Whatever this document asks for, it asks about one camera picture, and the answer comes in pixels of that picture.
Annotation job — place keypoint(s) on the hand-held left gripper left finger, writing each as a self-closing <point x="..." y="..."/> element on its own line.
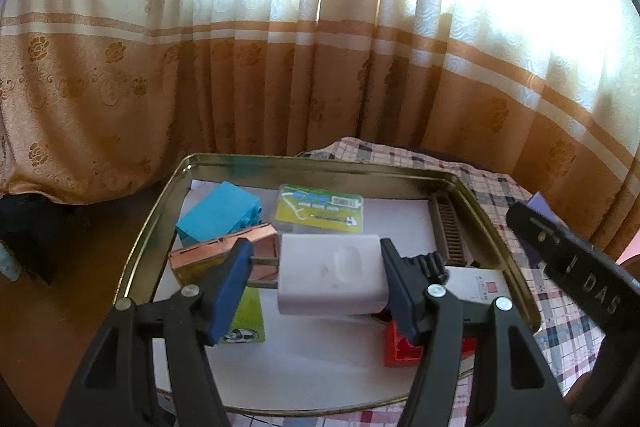
<point x="227" y="297"/>

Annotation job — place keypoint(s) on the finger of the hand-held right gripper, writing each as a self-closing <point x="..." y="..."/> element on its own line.
<point x="542" y="234"/>

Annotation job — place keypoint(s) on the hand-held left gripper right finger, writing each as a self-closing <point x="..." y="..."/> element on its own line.
<point x="400" y="297"/>

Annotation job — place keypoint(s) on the green toy block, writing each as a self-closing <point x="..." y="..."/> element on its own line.
<point x="247" y="319"/>

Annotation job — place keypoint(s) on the black hair claw clip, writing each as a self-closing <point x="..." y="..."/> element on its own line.
<point x="427" y="267"/>

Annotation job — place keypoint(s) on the copper pink box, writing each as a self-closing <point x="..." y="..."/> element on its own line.
<point x="200" y="259"/>

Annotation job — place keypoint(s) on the red toy block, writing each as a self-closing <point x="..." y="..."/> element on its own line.
<point x="400" y="349"/>

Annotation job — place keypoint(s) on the white box with red print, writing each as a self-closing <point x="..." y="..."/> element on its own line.
<point x="475" y="289"/>

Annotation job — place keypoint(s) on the plain white box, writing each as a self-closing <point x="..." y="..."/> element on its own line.
<point x="325" y="277"/>

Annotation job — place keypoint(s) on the blue toy block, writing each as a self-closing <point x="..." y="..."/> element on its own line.
<point x="217" y="217"/>

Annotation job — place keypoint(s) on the brown comb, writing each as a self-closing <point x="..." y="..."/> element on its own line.
<point x="450" y="227"/>

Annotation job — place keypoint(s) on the green clear card packet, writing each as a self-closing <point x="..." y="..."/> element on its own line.
<point x="320" y="212"/>

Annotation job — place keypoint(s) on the gold rectangular tin box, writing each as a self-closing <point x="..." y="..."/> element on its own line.
<point x="320" y="169"/>

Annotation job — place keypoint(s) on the plaid tablecloth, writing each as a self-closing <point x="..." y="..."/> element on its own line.
<point x="565" y="337"/>

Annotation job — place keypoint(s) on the dark bag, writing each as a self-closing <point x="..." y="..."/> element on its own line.
<point x="27" y="232"/>

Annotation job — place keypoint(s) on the light blue bottle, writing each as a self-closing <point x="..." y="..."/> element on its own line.
<point x="6" y="264"/>

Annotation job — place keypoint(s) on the orange cream floral curtain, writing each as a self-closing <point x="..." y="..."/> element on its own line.
<point x="300" y="57"/>

